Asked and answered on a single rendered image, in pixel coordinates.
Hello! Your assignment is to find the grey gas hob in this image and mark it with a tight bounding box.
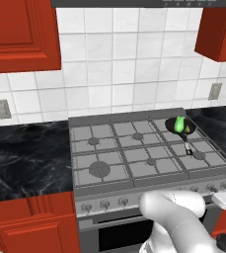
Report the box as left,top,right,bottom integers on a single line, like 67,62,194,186
67,107,226,218

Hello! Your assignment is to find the grey oven door handle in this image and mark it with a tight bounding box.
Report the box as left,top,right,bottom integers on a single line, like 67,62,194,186
79,214,146,232

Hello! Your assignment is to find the red wall cupboard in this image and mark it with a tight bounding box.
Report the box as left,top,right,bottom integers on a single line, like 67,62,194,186
193,7,226,63

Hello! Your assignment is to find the red base cupboard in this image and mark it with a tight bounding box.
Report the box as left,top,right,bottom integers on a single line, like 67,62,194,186
210,176,226,239

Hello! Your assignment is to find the red base cupboard door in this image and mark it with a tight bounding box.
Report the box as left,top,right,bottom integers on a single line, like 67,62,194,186
0,212,82,253

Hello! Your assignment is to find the red drawer front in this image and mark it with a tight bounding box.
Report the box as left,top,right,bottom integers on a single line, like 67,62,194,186
0,191,77,226

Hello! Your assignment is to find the grey oven door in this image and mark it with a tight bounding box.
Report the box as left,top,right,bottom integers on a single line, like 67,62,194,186
77,203,224,253

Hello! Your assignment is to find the grey wall socket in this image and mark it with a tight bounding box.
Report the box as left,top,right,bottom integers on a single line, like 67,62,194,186
0,99,13,121
207,82,223,102

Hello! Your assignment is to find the black frying pan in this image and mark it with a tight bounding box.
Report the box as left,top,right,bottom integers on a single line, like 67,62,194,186
164,117,198,156

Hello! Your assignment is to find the green husked corn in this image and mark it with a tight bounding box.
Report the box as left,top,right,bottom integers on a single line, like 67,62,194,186
173,115,188,133

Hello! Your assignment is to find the red wall cupboard door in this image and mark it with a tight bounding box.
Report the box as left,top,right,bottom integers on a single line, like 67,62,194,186
0,0,62,75

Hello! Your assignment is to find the dark grey extractor hood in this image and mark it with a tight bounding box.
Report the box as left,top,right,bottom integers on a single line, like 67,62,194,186
50,0,226,9

